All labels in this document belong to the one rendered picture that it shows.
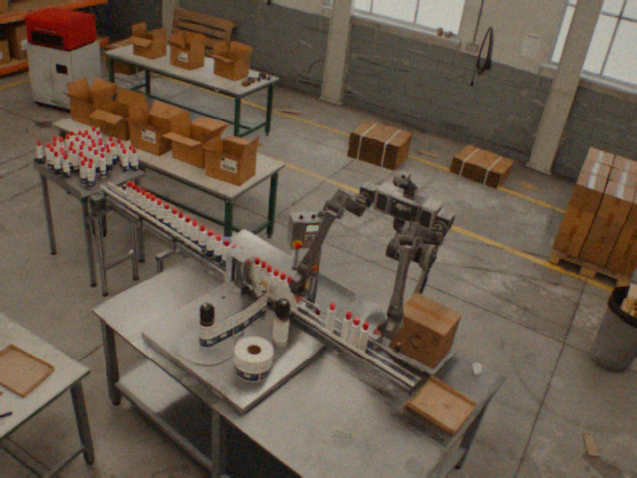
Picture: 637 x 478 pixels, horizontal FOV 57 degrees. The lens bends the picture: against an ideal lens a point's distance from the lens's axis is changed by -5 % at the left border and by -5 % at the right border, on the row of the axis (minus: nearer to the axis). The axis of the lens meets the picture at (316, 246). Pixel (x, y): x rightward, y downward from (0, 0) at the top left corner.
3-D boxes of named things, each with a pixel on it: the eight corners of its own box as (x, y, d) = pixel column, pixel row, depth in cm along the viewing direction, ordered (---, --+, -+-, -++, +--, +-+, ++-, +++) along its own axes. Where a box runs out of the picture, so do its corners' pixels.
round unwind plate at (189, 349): (167, 346, 336) (167, 344, 335) (208, 321, 357) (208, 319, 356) (205, 374, 321) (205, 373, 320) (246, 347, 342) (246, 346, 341)
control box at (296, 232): (286, 240, 361) (289, 212, 351) (314, 238, 366) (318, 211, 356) (290, 250, 353) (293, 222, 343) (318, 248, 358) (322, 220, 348)
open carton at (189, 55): (162, 65, 746) (162, 36, 726) (185, 58, 777) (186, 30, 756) (185, 73, 731) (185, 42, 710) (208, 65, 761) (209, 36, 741)
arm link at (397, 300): (420, 238, 321) (401, 235, 326) (416, 237, 316) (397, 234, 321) (405, 320, 320) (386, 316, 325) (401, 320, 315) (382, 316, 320)
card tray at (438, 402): (404, 405, 325) (406, 400, 323) (429, 379, 343) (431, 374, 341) (453, 435, 311) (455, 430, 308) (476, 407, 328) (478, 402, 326)
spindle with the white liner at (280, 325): (268, 342, 348) (271, 301, 331) (278, 334, 354) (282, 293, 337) (280, 350, 343) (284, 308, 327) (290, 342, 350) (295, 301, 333)
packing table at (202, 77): (106, 108, 814) (104, 52, 770) (148, 93, 873) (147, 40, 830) (236, 155, 732) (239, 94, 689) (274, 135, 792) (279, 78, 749)
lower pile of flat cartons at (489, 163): (448, 171, 760) (451, 156, 748) (463, 158, 799) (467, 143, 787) (496, 190, 734) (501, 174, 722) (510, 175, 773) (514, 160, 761)
